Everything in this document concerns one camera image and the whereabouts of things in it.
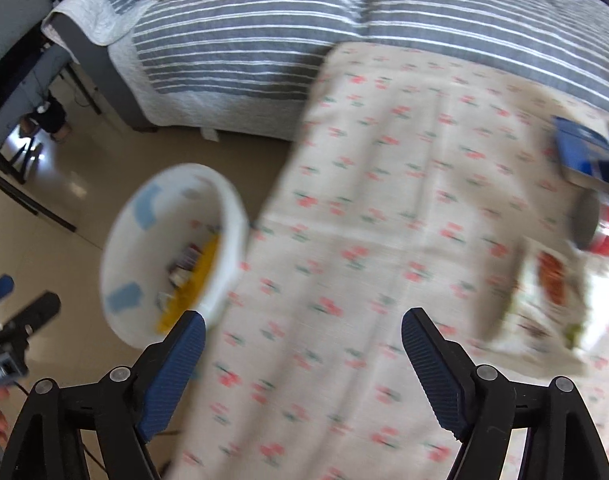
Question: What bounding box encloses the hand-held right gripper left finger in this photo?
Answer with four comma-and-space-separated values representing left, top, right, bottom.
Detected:
2, 310, 206, 480

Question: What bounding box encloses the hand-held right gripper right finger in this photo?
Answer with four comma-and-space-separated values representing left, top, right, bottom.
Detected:
401, 308, 609, 480

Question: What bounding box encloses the yellow packet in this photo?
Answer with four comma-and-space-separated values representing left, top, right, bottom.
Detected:
156, 234, 221, 335

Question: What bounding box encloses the white patterned plastic bin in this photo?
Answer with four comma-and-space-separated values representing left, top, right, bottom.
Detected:
99, 162, 248, 349

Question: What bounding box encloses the snack wrapper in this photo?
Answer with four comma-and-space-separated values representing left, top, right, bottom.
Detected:
487, 237, 593, 367

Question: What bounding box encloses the red drink can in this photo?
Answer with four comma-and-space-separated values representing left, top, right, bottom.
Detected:
571, 189, 609, 262

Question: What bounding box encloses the blue cardboard box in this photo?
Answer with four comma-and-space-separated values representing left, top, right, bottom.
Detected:
551, 116, 609, 188

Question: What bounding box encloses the cherry print tablecloth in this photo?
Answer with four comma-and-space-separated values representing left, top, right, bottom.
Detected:
164, 42, 609, 480

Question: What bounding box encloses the dark grey sofa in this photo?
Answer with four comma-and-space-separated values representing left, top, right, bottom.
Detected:
48, 0, 609, 134

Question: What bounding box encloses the grey office chair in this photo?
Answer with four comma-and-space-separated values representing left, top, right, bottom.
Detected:
0, 0, 78, 234

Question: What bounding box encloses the light grey quilted cover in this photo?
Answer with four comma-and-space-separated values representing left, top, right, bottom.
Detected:
41, 0, 152, 47

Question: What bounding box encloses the grey white striped quilt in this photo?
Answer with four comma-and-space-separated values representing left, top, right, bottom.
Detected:
131, 0, 609, 143

